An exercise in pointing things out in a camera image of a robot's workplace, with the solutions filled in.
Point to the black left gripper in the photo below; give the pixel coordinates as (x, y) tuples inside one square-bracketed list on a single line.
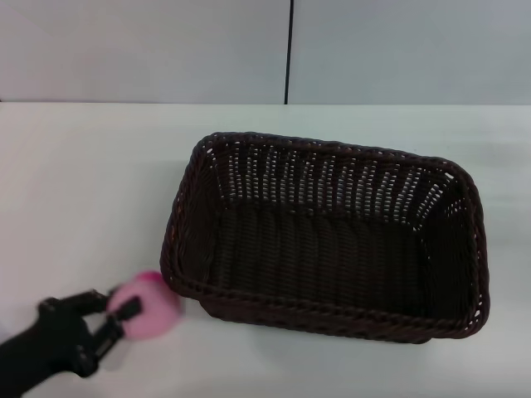
[(66, 327)]

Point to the pink peach toy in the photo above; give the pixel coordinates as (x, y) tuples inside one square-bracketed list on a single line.
[(154, 317)]

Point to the dark brown woven basket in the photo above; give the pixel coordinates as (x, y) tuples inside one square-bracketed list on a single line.
[(311, 257)]

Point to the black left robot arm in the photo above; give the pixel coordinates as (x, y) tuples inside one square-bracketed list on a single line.
[(25, 360)]

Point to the black vertical wall strip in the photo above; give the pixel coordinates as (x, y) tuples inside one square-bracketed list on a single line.
[(289, 49)]

